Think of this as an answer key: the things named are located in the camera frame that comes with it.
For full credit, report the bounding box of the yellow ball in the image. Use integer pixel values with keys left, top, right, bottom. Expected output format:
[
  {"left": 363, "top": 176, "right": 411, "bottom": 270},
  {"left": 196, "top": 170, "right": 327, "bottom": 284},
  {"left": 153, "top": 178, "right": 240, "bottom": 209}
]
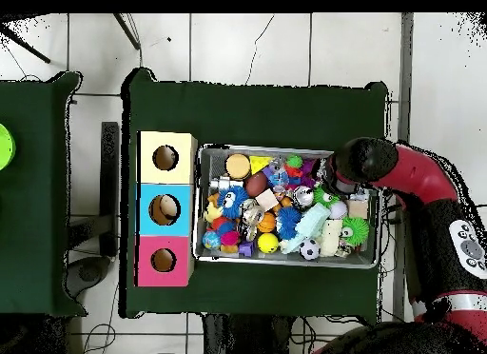
[{"left": 257, "top": 231, "right": 281, "bottom": 256}]

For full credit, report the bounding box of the black and white soccer ball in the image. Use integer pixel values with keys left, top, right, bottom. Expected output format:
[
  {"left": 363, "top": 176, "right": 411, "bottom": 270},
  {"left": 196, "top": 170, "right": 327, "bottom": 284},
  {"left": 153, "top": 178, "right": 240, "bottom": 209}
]
[{"left": 300, "top": 239, "right": 322, "bottom": 263}]

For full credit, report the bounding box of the green covered side table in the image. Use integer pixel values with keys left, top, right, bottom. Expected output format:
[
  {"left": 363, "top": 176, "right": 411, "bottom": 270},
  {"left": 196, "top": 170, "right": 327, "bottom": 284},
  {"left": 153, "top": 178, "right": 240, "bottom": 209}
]
[{"left": 0, "top": 70, "right": 85, "bottom": 319}]

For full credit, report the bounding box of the purple spiky ball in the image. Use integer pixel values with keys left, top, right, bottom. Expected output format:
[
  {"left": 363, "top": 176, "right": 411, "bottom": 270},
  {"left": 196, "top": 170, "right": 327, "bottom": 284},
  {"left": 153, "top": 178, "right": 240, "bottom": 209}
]
[{"left": 300, "top": 159, "right": 322, "bottom": 189}]

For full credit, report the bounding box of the brown toy football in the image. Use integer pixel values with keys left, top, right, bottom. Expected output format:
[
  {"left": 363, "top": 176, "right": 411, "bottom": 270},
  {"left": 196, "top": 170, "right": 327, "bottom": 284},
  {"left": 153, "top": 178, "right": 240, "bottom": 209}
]
[{"left": 244, "top": 173, "right": 270, "bottom": 199}]

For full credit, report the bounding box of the mint green knit cloth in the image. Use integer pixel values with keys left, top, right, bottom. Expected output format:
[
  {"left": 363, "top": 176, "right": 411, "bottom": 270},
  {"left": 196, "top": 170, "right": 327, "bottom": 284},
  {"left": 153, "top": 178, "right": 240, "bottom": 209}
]
[{"left": 281, "top": 205, "right": 330, "bottom": 255}]

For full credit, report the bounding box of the black upright bar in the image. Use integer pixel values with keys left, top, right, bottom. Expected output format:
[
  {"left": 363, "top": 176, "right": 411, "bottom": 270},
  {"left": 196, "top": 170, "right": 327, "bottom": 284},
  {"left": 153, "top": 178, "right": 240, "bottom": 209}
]
[{"left": 100, "top": 121, "right": 122, "bottom": 258}]

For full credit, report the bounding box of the clear mesh bin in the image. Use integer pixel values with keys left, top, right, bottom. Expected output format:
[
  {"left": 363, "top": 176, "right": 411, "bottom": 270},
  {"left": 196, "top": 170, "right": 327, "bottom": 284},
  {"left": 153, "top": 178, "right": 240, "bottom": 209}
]
[{"left": 195, "top": 144, "right": 385, "bottom": 271}]

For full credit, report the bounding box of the cream knit cloth roll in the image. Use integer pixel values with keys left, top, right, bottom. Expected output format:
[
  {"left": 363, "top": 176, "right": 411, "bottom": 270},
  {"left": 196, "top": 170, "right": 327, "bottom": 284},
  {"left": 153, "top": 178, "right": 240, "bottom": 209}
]
[{"left": 320, "top": 219, "right": 344, "bottom": 258}]

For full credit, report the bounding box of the yellow cheese wedge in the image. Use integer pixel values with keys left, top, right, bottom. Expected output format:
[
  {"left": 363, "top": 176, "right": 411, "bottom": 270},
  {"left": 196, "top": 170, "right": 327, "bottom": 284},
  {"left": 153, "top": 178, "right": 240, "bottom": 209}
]
[{"left": 249, "top": 155, "right": 274, "bottom": 175}]

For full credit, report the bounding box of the wooden three-hole box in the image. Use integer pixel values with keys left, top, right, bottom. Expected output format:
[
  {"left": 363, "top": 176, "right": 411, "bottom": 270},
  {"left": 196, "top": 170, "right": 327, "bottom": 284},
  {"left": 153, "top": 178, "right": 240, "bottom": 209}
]
[{"left": 135, "top": 129, "right": 199, "bottom": 289}]

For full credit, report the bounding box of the dark green tablecloth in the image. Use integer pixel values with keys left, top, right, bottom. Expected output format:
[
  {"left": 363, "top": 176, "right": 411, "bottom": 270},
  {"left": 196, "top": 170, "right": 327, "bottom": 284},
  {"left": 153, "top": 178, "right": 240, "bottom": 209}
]
[{"left": 120, "top": 68, "right": 389, "bottom": 326}]

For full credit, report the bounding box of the green spiky ball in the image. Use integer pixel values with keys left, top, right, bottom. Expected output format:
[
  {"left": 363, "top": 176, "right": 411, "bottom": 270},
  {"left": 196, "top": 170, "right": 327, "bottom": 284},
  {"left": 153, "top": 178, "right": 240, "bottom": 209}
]
[{"left": 340, "top": 216, "right": 371, "bottom": 247}]

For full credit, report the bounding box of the blue fuzzy monster toy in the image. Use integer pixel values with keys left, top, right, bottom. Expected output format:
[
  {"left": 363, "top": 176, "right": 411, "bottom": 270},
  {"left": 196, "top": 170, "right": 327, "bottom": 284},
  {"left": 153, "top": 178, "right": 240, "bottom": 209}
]
[{"left": 218, "top": 186, "right": 251, "bottom": 221}]

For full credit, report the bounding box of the lime green round object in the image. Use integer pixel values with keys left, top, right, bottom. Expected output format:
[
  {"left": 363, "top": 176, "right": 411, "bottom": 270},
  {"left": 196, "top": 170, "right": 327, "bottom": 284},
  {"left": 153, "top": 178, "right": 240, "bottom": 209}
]
[{"left": 0, "top": 123, "right": 16, "bottom": 172}]

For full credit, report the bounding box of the black tripod leg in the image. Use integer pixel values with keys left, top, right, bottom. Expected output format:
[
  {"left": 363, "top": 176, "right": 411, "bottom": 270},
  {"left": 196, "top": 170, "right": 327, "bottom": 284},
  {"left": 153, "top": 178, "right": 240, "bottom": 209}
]
[
  {"left": 0, "top": 22, "right": 51, "bottom": 65},
  {"left": 113, "top": 12, "right": 142, "bottom": 50}
]

